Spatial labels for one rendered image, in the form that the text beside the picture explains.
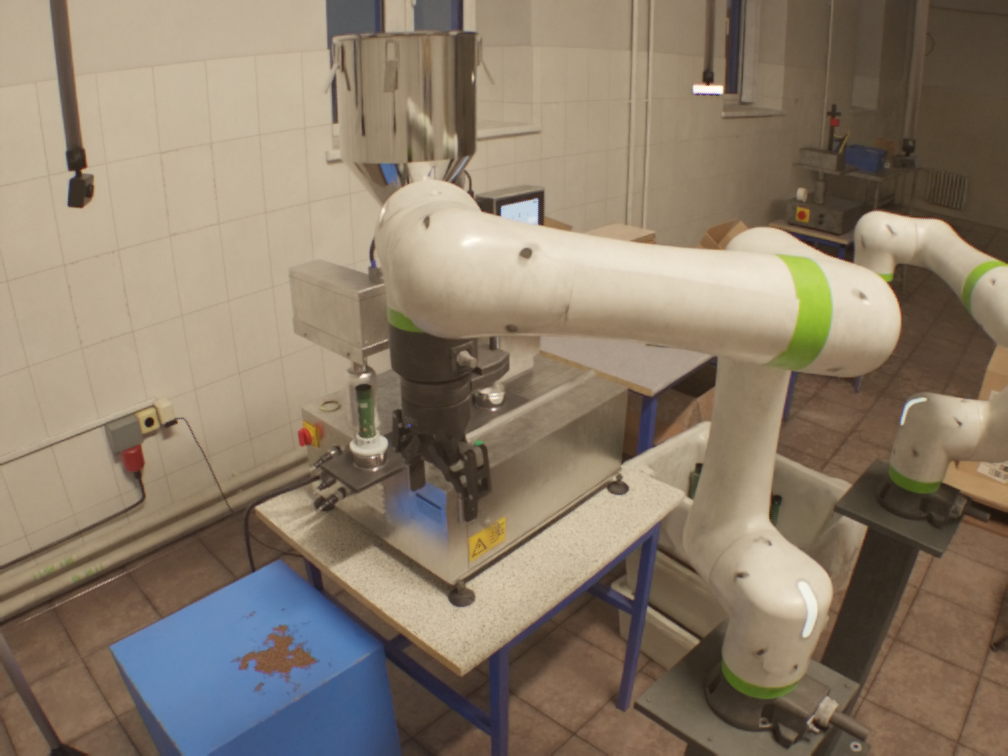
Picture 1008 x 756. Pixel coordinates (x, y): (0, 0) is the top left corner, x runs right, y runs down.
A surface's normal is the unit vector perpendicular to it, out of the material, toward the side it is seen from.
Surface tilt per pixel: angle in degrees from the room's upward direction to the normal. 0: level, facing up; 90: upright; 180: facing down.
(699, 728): 0
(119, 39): 90
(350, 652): 0
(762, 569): 17
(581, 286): 76
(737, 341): 113
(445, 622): 0
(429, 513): 90
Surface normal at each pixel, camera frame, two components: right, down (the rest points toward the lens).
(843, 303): 0.26, -0.11
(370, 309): 0.73, 0.29
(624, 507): 0.00, -0.90
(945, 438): -0.19, 0.40
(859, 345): 0.21, 0.51
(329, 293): -0.68, 0.32
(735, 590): -0.98, 0.00
